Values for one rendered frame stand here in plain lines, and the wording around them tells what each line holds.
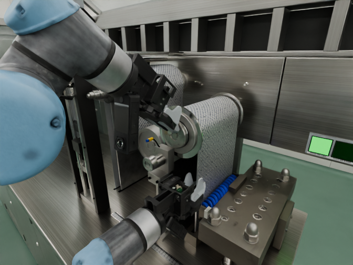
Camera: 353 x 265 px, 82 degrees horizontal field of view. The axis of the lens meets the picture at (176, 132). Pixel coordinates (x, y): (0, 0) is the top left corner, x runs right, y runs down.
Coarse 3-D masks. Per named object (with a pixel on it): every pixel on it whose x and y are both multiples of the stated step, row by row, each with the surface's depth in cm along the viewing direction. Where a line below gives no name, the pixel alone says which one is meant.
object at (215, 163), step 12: (216, 144) 60; (228, 144) 67; (204, 156) 56; (216, 156) 62; (228, 156) 69; (204, 168) 57; (216, 168) 64; (228, 168) 72; (204, 180) 59; (216, 180) 66
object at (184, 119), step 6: (180, 120) 52; (186, 120) 51; (186, 126) 51; (192, 126) 50; (162, 132) 58; (192, 132) 50; (192, 138) 51; (168, 144) 57; (186, 144) 53; (192, 144) 52; (174, 150) 56; (180, 150) 55; (186, 150) 53
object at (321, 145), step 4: (312, 140) 63; (316, 140) 62; (320, 140) 62; (324, 140) 61; (328, 140) 60; (332, 140) 60; (312, 144) 63; (316, 144) 63; (320, 144) 62; (324, 144) 61; (328, 144) 61; (312, 148) 64; (316, 148) 63; (320, 148) 62; (324, 148) 62; (328, 148) 61; (320, 152) 62; (324, 152) 62; (328, 152) 61
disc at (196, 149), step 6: (186, 108) 51; (186, 114) 51; (192, 114) 50; (192, 120) 50; (198, 126) 50; (198, 132) 50; (162, 138) 59; (198, 138) 51; (198, 144) 51; (192, 150) 53; (198, 150) 52; (180, 156) 57; (186, 156) 55; (192, 156) 54
